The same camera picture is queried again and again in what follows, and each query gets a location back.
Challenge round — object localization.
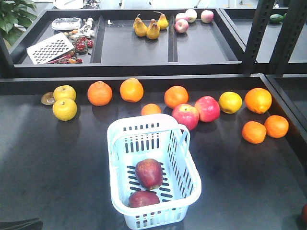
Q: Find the green avocado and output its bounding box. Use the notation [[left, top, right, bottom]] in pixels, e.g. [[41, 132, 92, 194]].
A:
[[269, 14, 284, 24]]

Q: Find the brown yellow pear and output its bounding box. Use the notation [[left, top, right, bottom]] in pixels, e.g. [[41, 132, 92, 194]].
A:
[[146, 23, 160, 40]]

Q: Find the yellow round pear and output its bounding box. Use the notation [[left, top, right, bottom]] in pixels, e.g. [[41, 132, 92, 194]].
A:
[[52, 98, 77, 121], [218, 92, 242, 114]]

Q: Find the bright red apple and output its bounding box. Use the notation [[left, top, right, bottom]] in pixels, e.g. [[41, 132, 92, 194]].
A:
[[172, 103, 200, 130], [194, 96, 220, 123]]

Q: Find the small orange behind basket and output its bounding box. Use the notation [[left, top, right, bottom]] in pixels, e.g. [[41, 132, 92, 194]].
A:
[[141, 103, 162, 115]]

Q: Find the bumpy orange tangerine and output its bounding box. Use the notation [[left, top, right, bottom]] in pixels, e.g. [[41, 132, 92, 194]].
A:
[[87, 81, 112, 106]]

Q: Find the green potted plant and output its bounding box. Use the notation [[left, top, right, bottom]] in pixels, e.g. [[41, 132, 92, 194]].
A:
[[0, 0, 37, 46]]

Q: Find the small orange tangerine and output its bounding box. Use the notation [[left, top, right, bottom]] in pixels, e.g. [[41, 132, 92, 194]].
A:
[[264, 115, 289, 138]]

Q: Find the light blue plastic basket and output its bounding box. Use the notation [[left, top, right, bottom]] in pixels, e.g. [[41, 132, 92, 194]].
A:
[[107, 114, 201, 230]]

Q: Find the yellow round pear front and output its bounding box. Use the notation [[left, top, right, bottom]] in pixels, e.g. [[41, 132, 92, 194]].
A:
[[52, 98, 77, 121]]

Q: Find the orange behind red apples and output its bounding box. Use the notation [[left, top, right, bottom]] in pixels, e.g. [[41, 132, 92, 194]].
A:
[[164, 85, 189, 109]]

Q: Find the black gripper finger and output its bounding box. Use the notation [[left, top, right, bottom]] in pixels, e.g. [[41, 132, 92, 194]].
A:
[[0, 218, 43, 230]]

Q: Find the dark red apple yellow top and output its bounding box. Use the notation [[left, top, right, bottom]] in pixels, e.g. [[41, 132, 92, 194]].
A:
[[129, 191, 160, 208]]

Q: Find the yellow pear fruit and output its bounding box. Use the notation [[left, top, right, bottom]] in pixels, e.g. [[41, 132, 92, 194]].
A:
[[53, 85, 76, 101]]

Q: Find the white plastic device box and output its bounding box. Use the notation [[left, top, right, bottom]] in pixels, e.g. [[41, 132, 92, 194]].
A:
[[51, 17, 81, 30]]

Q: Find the large orange tangerine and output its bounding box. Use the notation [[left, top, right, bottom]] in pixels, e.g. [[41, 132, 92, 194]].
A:
[[119, 78, 144, 103]]

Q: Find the black wooden produce display stand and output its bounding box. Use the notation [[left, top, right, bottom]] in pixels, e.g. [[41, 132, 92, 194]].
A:
[[0, 10, 307, 230]]

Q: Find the pink apple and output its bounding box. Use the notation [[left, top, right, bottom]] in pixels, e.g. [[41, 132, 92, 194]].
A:
[[175, 19, 189, 34]]

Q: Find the large orange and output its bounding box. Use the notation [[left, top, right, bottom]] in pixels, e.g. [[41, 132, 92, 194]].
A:
[[244, 88, 272, 114]]

